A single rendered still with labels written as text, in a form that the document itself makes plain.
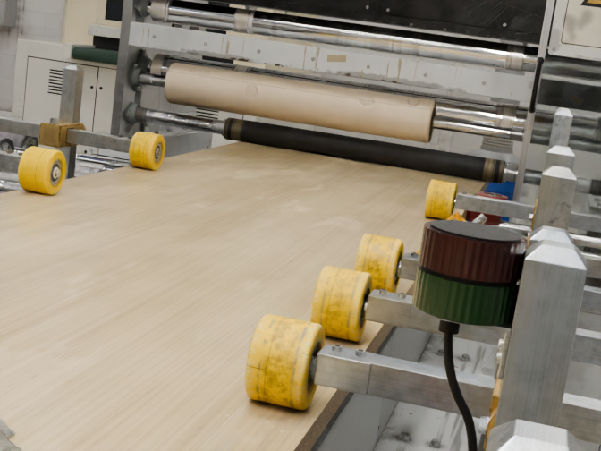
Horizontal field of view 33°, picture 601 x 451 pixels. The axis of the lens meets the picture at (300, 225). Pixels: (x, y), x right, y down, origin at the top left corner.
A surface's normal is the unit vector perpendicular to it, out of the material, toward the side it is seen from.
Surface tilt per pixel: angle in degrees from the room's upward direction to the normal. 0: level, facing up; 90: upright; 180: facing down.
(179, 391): 0
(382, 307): 90
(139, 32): 90
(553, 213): 90
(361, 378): 90
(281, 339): 47
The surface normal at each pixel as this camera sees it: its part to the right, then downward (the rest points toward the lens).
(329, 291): -0.15, -0.32
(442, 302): -0.57, 0.07
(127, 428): 0.13, -0.98
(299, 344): -0.09, -0.56
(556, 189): -0.25, 0.14
